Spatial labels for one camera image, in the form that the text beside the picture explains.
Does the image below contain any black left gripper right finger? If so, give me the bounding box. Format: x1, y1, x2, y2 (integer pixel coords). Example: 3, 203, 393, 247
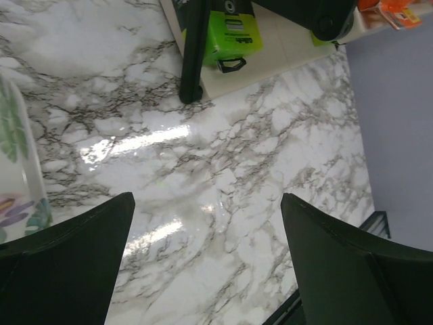
281, 194, 432, 324

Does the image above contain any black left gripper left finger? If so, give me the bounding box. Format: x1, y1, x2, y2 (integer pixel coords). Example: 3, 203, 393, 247
1, 192, 135, 324

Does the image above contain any beige black three-tier shelf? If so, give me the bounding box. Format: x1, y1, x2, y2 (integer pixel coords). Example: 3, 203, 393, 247
162, 1, 432, 104

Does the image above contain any black green razor box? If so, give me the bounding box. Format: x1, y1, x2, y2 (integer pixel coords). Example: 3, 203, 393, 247
311, 32, 339, 47
167, 1, 263, 74

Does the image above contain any orange Gillette Fusion5 box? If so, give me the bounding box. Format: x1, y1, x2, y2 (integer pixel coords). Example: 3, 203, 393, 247
357, 0, 422, 30

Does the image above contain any white leaf-print tray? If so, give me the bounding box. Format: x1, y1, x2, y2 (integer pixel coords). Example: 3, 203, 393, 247
1, 75, 53, 244

